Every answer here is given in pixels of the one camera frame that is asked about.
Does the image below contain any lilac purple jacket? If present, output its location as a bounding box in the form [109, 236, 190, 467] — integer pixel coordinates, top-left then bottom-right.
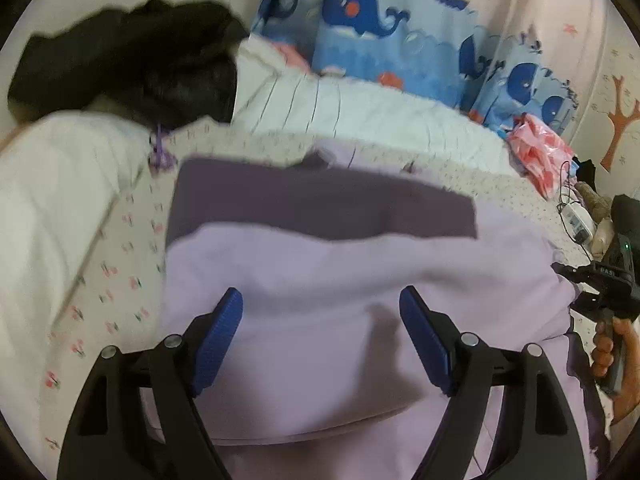
[160, 142, 610, 479]

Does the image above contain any person right hand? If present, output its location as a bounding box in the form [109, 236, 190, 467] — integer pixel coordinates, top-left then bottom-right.
[589, 316, 640, 426]

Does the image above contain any white power strip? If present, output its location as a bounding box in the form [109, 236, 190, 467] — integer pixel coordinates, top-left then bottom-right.
[559, 203, 597, 247]

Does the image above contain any floral bed sheet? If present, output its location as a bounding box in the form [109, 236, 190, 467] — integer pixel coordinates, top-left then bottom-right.
[40, 119, 610, 479]

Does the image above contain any pink checked plastic bag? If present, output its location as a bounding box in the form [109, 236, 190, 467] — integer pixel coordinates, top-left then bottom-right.
[506, 114, 574, 200]

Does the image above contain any white pillow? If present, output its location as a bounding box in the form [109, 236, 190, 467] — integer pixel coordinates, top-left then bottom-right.
[0, 109, 162, 371]

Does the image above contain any blue whale curtain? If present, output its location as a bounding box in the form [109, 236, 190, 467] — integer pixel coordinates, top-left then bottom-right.
[252, 0, 579, 136]

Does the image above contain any white striped quilt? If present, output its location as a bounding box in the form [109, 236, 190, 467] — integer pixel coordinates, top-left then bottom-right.
[232, 36, 516, 176]

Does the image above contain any black garment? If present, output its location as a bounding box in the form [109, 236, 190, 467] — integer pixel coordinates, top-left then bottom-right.
[8, 0, 248, 129]

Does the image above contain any black cable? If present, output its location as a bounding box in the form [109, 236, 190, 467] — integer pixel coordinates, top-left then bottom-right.
[549, 159, 597, 271]

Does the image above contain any orange tree wall sticker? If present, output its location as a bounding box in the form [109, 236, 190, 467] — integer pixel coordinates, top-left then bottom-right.
[600, 76, 640, 172]

